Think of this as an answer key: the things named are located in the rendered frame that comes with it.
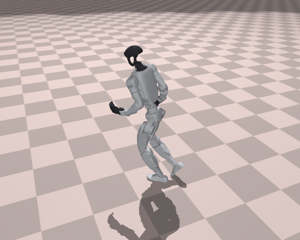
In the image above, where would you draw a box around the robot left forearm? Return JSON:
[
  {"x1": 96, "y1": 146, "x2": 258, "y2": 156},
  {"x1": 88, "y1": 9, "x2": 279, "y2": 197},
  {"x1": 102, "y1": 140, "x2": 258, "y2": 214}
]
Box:
[{"x1": 119, "y1": 103, "x2": 140, "y2": 117}]

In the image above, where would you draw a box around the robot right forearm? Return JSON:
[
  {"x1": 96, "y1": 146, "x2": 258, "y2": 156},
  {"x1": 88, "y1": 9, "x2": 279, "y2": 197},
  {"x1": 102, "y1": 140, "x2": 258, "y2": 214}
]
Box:
[{"x1": 158, "y1": 88, "x2": 168, "y2": 103}]

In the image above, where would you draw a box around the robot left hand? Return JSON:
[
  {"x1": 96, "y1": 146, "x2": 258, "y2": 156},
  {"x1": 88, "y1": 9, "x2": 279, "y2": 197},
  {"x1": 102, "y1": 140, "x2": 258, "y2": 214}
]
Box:
[{"x1": 109, "y1": 101, "x2": 125, "y2": 115}]

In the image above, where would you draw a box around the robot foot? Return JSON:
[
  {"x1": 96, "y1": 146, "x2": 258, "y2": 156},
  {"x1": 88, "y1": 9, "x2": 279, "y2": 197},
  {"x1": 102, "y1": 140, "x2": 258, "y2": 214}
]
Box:
[
  {"x1": 147, "y1": 174, "x2": 168, "y2": 183},
  {"x1": 170, "y1": 162, "x2": 184, "y2": 177}
]

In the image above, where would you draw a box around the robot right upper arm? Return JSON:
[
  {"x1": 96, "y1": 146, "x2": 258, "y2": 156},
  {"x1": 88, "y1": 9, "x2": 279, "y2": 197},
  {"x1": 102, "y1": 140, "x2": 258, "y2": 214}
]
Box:
[{"x1": 148, "y1": 63, "x2": 168, "y2": 92}]

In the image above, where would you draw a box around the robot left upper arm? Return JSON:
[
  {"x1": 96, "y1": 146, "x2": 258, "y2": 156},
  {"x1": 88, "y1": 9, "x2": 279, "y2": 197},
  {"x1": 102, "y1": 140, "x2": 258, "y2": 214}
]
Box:
[{"x1": 125, "y1": 75, "x2": 144, "y2": 110}]

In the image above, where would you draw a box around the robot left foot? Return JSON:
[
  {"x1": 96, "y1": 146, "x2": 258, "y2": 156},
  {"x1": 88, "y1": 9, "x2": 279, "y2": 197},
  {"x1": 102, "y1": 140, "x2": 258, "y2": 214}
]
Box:
[{"x1": 147, "y1": 174, "x2": 168, "y2": 183}]

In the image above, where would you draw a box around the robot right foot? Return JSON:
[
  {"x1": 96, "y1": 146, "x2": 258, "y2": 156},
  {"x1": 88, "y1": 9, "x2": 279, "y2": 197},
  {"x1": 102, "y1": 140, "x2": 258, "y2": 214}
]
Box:
[{"x1": 170, "y1": 162, "x2": 184, "y2": 177}]

